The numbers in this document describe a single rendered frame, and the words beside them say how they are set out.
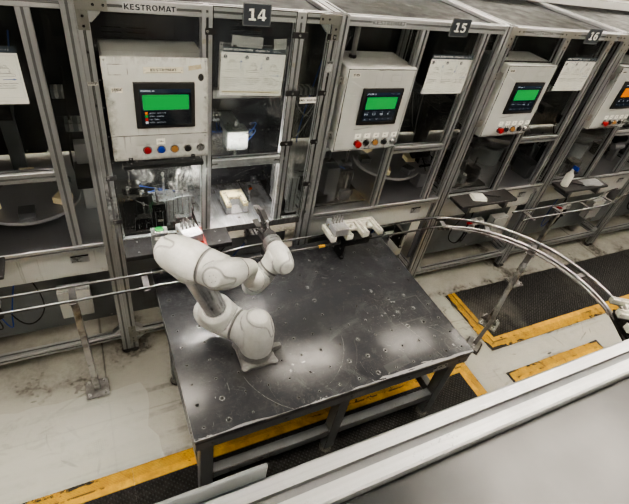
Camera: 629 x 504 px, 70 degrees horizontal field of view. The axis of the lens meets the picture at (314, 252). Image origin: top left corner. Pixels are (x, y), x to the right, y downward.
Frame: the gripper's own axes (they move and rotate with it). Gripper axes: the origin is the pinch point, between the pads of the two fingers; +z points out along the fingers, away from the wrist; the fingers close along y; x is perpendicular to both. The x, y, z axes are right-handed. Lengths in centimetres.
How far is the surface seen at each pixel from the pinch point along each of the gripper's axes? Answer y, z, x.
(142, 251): -21, 10, 56
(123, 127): 41, 20, 57
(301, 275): -45, -6, -29
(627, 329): -26, -110, -179
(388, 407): -88, -80, -58
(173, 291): -44, 1, 44
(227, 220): -21.4, 26.5, 7.3
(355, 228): -26, 8, -69
